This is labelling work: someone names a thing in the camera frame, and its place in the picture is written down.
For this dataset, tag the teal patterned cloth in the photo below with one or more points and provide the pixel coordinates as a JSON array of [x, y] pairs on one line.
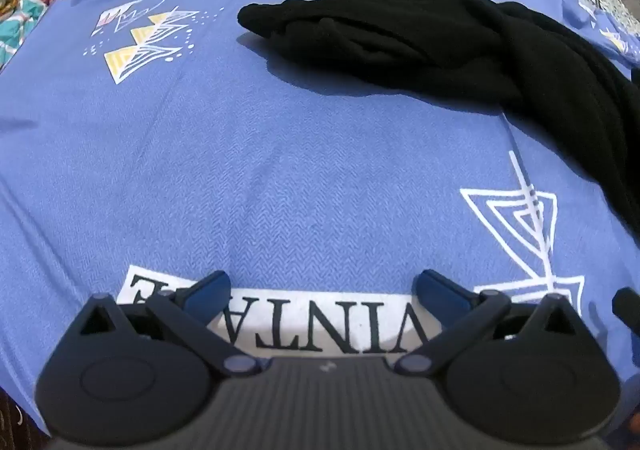
[[20, 24]]

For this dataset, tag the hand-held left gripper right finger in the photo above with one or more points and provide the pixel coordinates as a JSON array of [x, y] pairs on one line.
[[442, 295]]

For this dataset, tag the black pants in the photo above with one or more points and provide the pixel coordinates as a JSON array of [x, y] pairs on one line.
[[400, 44]]

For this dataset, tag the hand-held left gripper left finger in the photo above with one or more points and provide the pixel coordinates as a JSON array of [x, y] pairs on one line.
[[202, 295]]

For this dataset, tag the blue printed bedsheet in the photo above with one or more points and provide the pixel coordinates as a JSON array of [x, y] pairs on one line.
[[300, 154]]

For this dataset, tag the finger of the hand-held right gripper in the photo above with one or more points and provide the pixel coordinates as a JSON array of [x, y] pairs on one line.
[[627, 307]]

